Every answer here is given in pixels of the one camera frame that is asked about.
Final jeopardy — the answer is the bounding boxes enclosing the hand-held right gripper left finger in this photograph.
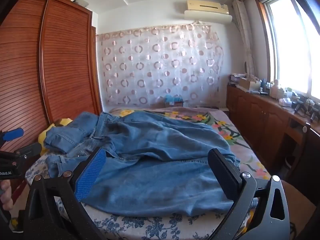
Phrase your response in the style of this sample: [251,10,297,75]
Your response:
[24,147,108,240]

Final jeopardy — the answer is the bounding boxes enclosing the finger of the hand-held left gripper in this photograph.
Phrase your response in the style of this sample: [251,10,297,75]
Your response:
[10,142,43,162]
[0,127,25,147]

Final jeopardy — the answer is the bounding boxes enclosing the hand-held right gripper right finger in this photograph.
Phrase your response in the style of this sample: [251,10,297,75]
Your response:
[207,148,292,240]

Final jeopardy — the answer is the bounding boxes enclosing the blue denim pants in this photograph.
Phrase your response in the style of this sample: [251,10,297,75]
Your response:
[46,112,259,217]
[44,112,120,155]

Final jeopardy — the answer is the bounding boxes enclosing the person's left hand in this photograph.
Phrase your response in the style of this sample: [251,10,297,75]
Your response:
[0,180,13,212]

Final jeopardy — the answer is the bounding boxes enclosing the pink flowered blanket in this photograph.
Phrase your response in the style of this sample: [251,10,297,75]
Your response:
[109,106,272,180]

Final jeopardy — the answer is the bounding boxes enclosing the patterned floor rug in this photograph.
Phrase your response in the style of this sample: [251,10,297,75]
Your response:
[9,215,25,234]

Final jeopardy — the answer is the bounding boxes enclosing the wooden cabinet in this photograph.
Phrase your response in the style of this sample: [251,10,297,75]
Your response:
[226,84,320,195]

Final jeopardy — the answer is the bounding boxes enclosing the white blue-floral bedsheet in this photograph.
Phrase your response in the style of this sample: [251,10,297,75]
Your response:
[25,152,258,240]

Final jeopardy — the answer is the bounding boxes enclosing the wooden louvred wardrobe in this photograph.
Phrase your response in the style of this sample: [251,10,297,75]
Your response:
[0,0,103,193]

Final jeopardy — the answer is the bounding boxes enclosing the open cardboard box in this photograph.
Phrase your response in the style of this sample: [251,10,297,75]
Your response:
[239,77,260,92]

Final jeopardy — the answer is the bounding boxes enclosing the pile of papers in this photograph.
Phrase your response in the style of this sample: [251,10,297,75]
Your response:
[230,73,248,85]

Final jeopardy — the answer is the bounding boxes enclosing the black tools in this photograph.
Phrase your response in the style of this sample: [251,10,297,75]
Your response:
[292,94,320,123]

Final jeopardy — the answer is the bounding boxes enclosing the sheer circle-pattern curtain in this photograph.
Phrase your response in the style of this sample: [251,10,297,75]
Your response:
[96,22,224,108]

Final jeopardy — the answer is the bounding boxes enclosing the beige window curtain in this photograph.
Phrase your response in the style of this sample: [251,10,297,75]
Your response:
[232,0,256,77]

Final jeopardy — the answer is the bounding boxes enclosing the window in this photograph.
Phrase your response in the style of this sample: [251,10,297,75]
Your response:
[255,0,320,100]

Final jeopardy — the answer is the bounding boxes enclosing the white air conditioner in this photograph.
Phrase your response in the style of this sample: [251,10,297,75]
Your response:
[184,0,233,25]

